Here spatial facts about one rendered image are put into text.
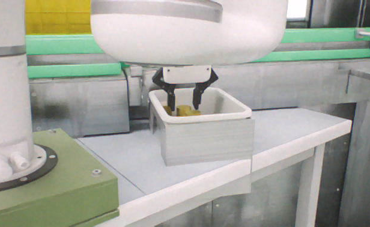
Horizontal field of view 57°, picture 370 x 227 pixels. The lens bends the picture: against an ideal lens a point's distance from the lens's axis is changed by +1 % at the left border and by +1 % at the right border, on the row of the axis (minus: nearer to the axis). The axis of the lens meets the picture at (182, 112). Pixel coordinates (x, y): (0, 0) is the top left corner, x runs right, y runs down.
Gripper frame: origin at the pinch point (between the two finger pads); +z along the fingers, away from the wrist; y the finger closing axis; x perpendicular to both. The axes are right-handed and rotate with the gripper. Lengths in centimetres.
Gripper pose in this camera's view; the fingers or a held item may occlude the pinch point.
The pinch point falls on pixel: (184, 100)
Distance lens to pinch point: 74.9
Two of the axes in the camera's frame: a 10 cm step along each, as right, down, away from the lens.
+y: -9.8, 0.6, -2.0
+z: -0.5, 8.5, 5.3
